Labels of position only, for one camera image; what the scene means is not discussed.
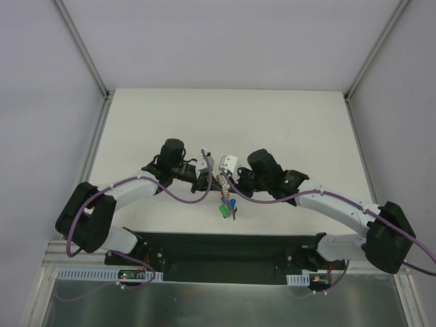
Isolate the key holder with red handle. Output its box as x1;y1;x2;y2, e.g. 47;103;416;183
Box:
216;174;232;208

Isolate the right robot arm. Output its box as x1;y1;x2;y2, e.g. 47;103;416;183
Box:
219;149;416;275

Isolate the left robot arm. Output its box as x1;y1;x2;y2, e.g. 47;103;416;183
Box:
55;138;221;265

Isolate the blue tagged key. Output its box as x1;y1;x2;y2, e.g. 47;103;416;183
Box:
229;198;237;220

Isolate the green tagged key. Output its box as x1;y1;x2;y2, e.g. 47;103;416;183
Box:
219;204;232;219

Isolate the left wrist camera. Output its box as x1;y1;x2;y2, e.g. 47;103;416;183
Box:
195;149;215;177

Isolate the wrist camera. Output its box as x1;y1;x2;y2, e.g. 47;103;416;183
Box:
195;149;215;177
219;155;240;182

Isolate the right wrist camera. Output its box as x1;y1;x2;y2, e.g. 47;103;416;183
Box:
219;155;240;182

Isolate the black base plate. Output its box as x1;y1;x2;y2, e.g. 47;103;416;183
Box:
104;230;345;283

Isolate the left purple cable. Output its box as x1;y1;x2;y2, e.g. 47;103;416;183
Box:
66;147;214;302

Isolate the right white cable duct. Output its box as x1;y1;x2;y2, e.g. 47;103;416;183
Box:
286;273;310;287

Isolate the white cable duct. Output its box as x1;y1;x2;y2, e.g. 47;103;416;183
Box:
286;273;310;287
57;268;164;283

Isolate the right aluminium rail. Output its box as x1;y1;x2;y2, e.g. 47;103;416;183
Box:
345;100;379;204

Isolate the aluminium rail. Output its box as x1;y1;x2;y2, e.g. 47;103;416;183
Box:
345;100;379;204
55;91;114;258

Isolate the left aluminium rail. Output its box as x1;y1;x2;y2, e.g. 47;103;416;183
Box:
55;91;114;258

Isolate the left white cable duct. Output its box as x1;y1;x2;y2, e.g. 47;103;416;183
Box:
57;268;164;283

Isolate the left aluminium frame post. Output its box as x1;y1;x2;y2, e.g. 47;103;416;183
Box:
51;0;111;100

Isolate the aluminium frame post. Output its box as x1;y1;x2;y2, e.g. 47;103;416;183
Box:
51;0;111;100
344;0;413;104

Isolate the right aluminium frame post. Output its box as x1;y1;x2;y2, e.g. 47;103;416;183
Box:
344;0;413;104

